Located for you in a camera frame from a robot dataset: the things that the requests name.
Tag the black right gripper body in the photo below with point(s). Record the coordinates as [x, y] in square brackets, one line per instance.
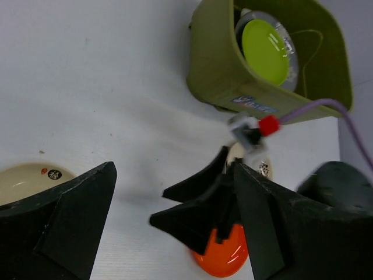
[226, 212]

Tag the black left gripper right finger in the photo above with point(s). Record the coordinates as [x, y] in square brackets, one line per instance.
[321, 230]

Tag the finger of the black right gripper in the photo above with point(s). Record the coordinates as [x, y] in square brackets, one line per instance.
[197, 184]
[191, 223]

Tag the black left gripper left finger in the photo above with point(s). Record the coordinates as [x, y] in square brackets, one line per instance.
[55, 234]

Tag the orange plate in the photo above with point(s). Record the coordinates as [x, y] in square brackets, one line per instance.
[224, 260]

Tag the cream plate with small motifs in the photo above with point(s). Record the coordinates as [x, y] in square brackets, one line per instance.
[26, 179]

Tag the lime green plate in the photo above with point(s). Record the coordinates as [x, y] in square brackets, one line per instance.
[264, 51]

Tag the grey reindeer plate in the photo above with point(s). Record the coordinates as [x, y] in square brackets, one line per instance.
[247, 15]

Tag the olive green plastic bin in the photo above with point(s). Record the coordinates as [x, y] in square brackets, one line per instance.
[220, 76]

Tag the cream plate with black patch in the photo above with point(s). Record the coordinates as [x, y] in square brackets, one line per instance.
[265, 166]

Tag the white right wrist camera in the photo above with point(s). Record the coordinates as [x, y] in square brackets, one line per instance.
[249, 134]

